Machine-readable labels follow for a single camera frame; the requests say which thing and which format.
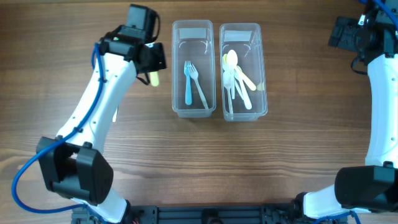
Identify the left blue cable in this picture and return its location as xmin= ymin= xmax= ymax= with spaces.
xmin=11 ymin=42 xmax=106 ymax=224

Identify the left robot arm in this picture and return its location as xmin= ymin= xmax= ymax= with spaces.
xmin=36 ymin=4 xmax=166 ymax=223

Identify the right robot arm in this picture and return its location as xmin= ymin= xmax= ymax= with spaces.
xmin=287 ymin=0 xmax=397 ymax=223

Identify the yellow plastic spoon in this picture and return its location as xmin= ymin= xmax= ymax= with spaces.
xmin=222 ymin=54 xmax=257 ymax=91

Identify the translucent white plastic spoon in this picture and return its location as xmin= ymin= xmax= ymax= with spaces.
xmin=226 ymin=50 xmax=238 ymax=100

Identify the clear plastic container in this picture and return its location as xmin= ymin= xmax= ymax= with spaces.
xmin=220 ymin=23 xmax=268 ymax=121
xmin=172 ymin=20 xmax=216 ymax=118

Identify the white plastic fork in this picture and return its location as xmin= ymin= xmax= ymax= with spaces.
xmin=112 ymin=107 xmax=119 ymax=123
xmin=190 ymin=62 xmax=209 ymax=110

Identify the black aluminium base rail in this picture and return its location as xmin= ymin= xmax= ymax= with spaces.
xmin=71 ymin=203 xmax=299 ymax=224

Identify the left clear plastic container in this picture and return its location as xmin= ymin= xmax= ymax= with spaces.
xmin=172 ymin=20 xmax=216 ymax=118

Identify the light blue plastic fork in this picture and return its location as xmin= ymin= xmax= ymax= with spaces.
xmin=184 ymin=61 xmax=192 ymax=105

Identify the yellow plastic fork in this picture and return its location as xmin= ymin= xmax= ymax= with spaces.
xmin=149 ymin=72 xmax=160 ymax=87

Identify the right clear plastic container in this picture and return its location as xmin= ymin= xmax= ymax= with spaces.
xmin=220 ymin=23 xmax=268 ymax=121

